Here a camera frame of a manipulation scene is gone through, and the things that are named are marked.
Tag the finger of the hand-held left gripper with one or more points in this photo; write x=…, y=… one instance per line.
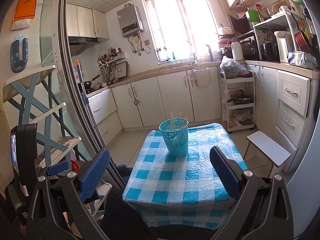
x=58, y=168

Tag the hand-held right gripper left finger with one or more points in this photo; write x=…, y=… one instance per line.
x=96, y=172

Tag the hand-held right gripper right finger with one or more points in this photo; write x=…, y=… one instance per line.
x=226, y=172

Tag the teal perforated plastic basket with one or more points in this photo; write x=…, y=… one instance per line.
x=175, y=142

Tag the group of wooden chopsticks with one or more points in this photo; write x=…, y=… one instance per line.
x=172, y=122

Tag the red container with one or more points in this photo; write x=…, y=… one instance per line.
x=73, y=163

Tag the blue white checked tablecloth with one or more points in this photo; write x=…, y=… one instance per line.
x=180, y=175

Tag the person's legs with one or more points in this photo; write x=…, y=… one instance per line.
x=120, y=215

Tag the white wooden stool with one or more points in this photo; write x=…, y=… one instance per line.
x=267, y=146

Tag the clear plastic food bags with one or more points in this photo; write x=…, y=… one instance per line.
x=240, y=118

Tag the cream stove base cabinet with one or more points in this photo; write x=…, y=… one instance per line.
x=102, y=110

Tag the dark lidded cooking pot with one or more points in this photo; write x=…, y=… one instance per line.
x=241, y=98

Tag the white appliance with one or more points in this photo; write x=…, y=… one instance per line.
x=302, y=180

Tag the black wok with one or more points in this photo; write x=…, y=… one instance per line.
x=90, y=83

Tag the white tiered storage rack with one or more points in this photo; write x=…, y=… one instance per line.
x=237, y=80

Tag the cream sink base cabinet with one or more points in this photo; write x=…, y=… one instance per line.
x=170, y=97

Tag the white hanging bag holder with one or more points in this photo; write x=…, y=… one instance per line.
x=201, y=80

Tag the plastic bag of greens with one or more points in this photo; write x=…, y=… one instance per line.
x=231, y=68

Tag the cream drawer base cabinet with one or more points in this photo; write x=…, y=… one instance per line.
x=292, y=92

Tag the metal utensil rack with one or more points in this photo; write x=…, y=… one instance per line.
x=110, y=65

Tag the black range hood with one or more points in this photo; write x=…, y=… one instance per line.
x=80, y=43

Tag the metal sink faucet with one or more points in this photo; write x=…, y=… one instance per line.
x=210, y=52

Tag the white thermos jug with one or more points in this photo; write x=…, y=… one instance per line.
x=237, y=51

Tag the black toaster oven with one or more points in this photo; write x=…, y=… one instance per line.
x=250, y=50

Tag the red electric cooker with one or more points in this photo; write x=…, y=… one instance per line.
x=223, y=45

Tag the plastic wrapped package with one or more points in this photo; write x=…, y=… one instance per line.
x=300, y=58

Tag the white electric kettle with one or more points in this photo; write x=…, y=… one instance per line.
x=283, y=47

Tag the orange label packet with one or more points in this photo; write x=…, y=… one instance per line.
x=25, y=7

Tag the red hanging pan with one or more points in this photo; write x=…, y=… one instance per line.
x=302, y=41

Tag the kitchen window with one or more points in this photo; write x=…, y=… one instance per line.
x=180, y=22

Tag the green box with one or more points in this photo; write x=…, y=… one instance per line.
x=253, y=16

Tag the white countertop shelf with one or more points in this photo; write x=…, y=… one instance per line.
x=272, y=17

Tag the blue wall holder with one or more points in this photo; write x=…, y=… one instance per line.
x=18, y=55

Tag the metal sliding door frame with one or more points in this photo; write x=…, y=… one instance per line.
x=61, y=55

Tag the grey wall water heater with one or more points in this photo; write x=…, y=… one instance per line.
x=128, y=20

